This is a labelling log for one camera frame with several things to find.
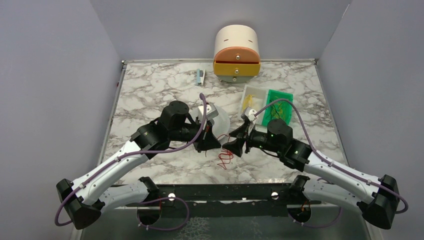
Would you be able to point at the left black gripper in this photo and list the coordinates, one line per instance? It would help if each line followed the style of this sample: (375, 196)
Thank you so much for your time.
(203, 138)

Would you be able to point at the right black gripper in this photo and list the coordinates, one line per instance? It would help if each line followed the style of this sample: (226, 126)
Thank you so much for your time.
(247, 139)

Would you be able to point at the white plastic cable spool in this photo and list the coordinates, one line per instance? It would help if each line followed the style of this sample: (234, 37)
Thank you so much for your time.
(220, 125)

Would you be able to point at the white plastic bin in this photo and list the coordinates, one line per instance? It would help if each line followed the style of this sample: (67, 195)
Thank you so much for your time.
(254, 97)

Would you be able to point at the green plastic bin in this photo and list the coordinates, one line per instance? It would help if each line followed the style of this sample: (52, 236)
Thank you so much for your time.
(280, 110)

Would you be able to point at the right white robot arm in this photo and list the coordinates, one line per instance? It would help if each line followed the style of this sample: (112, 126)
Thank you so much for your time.
(376, 198)

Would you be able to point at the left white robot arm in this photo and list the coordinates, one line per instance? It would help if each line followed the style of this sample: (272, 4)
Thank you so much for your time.
(85, 198)

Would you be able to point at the small teal white clip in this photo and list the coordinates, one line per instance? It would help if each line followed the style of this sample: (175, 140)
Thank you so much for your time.
(200, 76)

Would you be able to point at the cream mini drawer cabinet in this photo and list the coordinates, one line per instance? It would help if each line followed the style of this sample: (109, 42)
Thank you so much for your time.
(236, 57)

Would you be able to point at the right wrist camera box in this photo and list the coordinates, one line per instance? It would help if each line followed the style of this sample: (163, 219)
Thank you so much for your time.
(248, 115)

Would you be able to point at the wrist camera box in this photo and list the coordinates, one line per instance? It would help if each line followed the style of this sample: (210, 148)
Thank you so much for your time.
(210, 113)
(248, 115)

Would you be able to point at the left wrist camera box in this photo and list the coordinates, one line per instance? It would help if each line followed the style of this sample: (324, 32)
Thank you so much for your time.
(210, 113)

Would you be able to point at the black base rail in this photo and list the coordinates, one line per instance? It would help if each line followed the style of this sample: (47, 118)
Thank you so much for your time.
(220, 200)

